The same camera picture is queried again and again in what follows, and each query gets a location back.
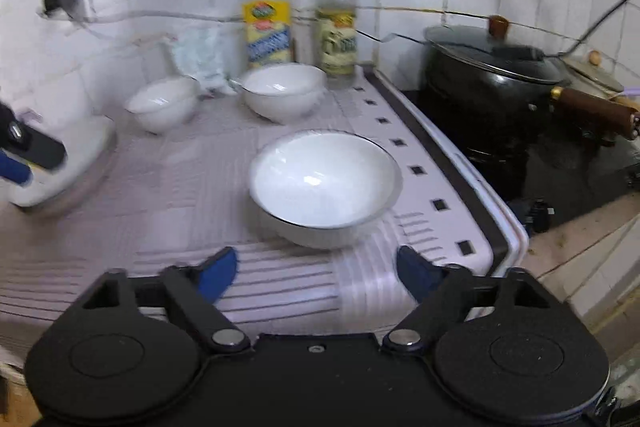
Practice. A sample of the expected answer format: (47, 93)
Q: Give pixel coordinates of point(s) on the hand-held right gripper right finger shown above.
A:
(415, 273)

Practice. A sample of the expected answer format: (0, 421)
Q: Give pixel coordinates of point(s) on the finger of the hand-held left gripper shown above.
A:
(40, 151)

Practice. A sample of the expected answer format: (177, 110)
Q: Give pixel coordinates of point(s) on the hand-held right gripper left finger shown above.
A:
(220, 272)

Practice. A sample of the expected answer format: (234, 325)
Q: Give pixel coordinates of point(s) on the white plate with sun print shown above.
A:
(75, 147)

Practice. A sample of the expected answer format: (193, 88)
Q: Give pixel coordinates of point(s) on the white ribbed bowl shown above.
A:
(162, 99)
(325, 187)
(282, 92)

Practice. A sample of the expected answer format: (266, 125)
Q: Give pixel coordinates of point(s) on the striped white tablecloth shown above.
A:
(165, 207)

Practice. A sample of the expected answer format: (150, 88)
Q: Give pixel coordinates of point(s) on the black stove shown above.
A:
(565, 177)

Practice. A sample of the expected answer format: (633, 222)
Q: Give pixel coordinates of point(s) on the black pot with glass lid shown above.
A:
(480, 92)

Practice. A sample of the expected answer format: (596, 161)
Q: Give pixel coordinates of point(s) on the white salt bag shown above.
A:
(205, 52)

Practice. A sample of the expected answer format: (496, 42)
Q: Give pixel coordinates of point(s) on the cooking wine bottle yellow label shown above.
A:
(267, 27)

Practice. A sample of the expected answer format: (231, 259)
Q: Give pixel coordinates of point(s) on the clear vinegar bottle yellow cap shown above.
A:
(337, 32)

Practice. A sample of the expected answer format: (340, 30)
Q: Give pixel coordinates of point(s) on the cream enamel pot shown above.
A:
(595, 77)

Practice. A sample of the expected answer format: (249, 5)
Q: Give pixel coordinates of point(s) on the black wall charger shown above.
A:
(60, 1)

